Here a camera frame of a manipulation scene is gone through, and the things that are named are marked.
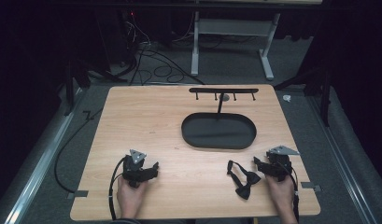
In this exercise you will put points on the aluminium floor rail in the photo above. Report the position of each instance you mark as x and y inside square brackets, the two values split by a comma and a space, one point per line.
[33, 165]
[344, 155]

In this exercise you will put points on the person's left hand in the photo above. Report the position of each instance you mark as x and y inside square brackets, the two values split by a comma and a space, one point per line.
[129, 196]

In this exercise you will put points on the black hook stand with oval tray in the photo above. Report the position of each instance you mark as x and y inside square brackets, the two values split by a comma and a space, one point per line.
[219, 130]

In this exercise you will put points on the black bow tie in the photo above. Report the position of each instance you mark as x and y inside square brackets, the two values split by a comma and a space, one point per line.
[245, 182]

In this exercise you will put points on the white metal desk frame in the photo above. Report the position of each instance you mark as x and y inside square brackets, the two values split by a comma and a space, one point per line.
[233, 27]

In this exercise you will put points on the person's right hand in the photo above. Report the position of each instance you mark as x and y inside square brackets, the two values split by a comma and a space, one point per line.
[281, 194]

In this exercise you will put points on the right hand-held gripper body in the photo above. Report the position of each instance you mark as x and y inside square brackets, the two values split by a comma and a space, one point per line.
[278, 165]

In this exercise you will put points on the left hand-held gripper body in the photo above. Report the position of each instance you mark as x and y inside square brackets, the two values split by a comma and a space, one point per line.
[133, 169]

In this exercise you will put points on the grey tape strip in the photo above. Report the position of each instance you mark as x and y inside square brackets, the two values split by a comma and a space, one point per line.
[310, 185]
[77, 194]

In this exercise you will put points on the crumpled white paper scrap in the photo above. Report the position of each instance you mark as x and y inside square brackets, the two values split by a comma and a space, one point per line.
[286, 98]

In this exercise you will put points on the small grey round disc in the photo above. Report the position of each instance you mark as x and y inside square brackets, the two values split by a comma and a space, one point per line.
[225, 97]

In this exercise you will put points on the black metal stand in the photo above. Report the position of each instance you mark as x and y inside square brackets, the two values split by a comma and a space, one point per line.
[325, 90]
[69, 87]

